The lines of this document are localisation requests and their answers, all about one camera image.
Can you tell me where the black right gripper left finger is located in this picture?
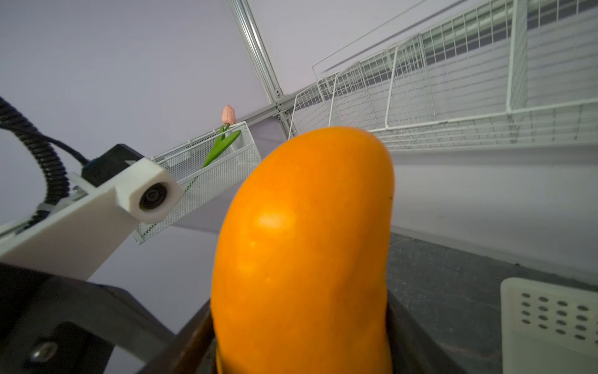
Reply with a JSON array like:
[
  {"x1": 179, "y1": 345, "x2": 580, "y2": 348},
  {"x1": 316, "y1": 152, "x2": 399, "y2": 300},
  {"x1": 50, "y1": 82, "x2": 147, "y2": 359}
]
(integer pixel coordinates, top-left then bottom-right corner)
[{"x1": 139, "y1": 299, "x2": 216, "y2": 373}]

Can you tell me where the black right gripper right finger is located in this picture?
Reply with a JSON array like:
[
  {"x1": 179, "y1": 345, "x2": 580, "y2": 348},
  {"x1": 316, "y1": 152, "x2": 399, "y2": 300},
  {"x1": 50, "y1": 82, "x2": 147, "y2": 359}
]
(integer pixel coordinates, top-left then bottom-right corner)
[{"x1": 386, "y1": 291, "x2": 466, "y2": 374}]

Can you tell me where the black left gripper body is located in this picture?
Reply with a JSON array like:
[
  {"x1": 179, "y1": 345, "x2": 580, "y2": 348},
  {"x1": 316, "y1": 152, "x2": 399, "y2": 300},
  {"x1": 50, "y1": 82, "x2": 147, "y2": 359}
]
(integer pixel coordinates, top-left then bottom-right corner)
[{"x1": 1, "y1": 264, "x2": 174, "y2": 373}]

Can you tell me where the orange mango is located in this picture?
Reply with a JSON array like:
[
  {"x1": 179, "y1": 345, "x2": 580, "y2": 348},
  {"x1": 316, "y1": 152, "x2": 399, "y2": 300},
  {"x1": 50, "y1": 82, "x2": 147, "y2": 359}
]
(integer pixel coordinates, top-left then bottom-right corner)
[{"x1": 211, "y1": 126, "x2": 395, "y2": 373}]

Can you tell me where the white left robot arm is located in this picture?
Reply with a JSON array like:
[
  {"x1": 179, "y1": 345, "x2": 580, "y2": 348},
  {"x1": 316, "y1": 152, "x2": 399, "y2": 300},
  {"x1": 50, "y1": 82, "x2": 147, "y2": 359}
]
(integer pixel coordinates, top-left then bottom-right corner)
[{"x1": 1, "y1": 101, "x2": 183, "y2": 373}]

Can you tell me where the cream perforated plastic basket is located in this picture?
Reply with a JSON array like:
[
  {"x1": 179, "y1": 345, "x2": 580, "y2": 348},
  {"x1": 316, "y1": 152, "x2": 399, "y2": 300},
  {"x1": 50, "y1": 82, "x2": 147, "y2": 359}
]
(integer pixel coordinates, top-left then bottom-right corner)
[{"x1": 500, "y1": 277, "x2": 597, "y2": 374}]

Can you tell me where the pink artificial tulip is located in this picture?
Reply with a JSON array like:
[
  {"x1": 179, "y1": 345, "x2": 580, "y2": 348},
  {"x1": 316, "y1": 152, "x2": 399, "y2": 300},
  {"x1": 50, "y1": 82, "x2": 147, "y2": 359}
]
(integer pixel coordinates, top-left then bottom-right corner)
[{"x1": 202, "y1": 104, "x2": 240, "y2": 168}]

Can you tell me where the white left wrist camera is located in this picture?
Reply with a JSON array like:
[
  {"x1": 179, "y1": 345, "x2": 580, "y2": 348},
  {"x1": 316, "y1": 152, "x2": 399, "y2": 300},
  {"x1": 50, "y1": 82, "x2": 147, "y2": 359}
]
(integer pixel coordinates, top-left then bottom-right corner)
[{"x1": 1, "y1": 144, "x2": 183, "y2": 281}]

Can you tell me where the white mesh wall basket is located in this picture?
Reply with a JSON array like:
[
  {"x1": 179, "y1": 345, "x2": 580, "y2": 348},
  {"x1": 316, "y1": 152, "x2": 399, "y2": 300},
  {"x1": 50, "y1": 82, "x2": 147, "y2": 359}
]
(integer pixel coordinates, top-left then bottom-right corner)
[{"x1": 132, "y1": 122, "x2": 262, "y2": 244}]

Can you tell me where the white wire wall shelf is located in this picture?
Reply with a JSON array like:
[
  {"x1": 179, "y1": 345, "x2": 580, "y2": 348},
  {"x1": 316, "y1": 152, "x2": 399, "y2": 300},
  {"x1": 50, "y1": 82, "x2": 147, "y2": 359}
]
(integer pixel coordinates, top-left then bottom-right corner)
[{"x1": 290, "y1": 1, "x2": 597, "y2": 152}]

